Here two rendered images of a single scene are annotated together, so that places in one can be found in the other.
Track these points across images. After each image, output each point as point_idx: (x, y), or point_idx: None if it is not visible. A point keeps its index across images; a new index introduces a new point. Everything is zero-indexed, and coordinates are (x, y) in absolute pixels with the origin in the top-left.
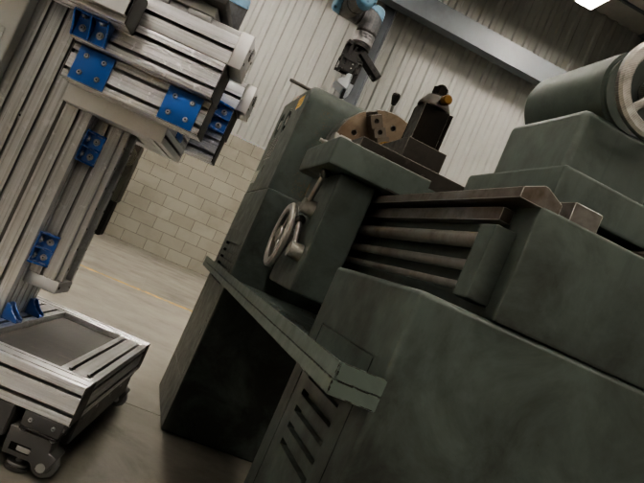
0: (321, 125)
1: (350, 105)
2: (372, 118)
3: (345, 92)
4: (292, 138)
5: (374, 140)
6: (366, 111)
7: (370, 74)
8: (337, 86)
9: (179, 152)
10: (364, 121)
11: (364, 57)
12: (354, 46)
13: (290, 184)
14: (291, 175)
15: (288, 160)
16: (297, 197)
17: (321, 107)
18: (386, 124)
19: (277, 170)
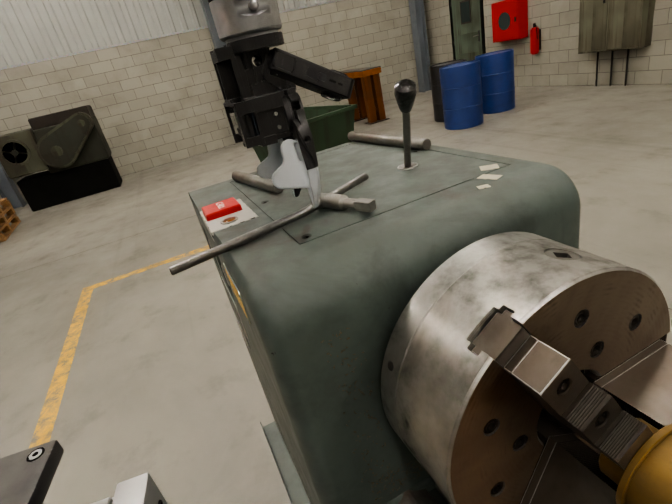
0: (343, 366)
1: (368, 259)
2: (549, 395)
3: (311, 194)
4: (304, 438)
5: (585, 438)
6: (475, 328)
7: (327, 94)
8: (273, 169)
9: None
10: (503, 380)
11: (289, 70)
12: (241, 60)
13: (367, 494)
14: (358, 484)
15: (332, 475)
16: (394, 493)
17: (314, 339)
18: (561, 326)
19: (322, 498)
